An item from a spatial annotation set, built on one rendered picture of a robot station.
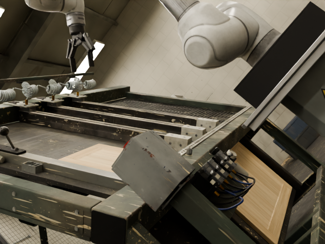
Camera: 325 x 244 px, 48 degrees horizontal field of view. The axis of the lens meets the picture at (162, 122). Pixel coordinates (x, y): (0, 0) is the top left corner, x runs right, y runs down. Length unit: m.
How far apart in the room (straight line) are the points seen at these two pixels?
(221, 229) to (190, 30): 0.62
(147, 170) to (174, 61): 6.26
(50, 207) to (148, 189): 0.35
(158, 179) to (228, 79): 6.02
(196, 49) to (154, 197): 0.49
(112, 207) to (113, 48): 6.69
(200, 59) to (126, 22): 6.48
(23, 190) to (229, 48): 0.79
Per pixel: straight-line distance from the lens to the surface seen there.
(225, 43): 1.18
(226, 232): 0.96
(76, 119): 2.07
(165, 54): 7.22
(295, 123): 5.79
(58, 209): 1.16
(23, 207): 1.26
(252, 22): 1.36
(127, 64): 7.47
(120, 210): 1.06
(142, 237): 1.05
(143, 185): 0.96
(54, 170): 1.46
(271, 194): 2.49
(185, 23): 1.23
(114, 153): 1.66
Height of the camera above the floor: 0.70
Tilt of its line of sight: 12 degrees up
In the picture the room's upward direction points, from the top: 48 degrees counter-clockwise
